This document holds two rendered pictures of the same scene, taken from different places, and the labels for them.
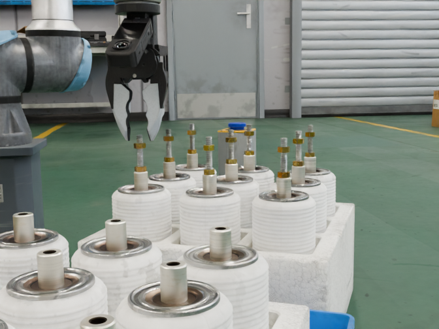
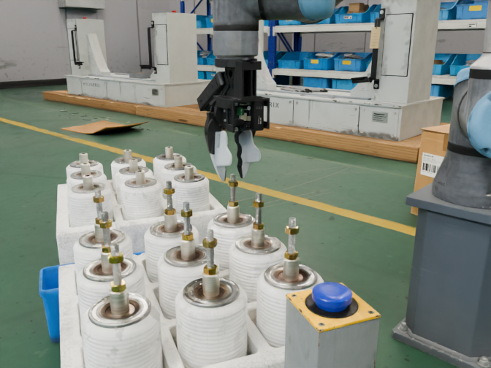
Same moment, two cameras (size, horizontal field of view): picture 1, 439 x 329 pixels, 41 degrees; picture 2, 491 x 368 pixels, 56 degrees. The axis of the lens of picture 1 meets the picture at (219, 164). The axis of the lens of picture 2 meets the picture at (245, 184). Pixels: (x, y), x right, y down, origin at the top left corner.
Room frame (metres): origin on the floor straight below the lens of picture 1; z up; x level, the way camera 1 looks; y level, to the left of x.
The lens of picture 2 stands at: (1.58, -0.38, 0.57)
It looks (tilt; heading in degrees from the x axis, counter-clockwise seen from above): 17 degrees down; 140
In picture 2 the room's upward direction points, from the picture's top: straight up
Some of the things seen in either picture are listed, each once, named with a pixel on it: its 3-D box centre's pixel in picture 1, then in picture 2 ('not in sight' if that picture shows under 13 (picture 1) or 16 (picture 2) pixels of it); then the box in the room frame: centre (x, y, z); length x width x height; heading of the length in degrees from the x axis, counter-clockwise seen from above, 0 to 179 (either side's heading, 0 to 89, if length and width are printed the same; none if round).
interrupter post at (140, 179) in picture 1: (140, 181); (233, 213); (0.94, 0.13, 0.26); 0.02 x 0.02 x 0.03
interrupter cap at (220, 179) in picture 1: (231, 180); (188, 255); (1.02, -0.02, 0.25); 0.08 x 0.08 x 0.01
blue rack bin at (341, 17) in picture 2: not in sight; (358, 14); (-2.01, 4.36, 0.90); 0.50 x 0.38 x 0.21; 98
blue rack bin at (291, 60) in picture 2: not in sight; (299, 60); (-2.88, 4.29, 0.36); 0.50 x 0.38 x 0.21; 98
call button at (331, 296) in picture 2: (236, 126); (332, 299); (1.32, -0.04, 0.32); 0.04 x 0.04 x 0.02
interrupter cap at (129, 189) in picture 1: (141, 189); (233, 220); (0.94, 0.13, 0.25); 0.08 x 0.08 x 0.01
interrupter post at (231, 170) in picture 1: (231, 173); (188, 248); (1.02, -0.02, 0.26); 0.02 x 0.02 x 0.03
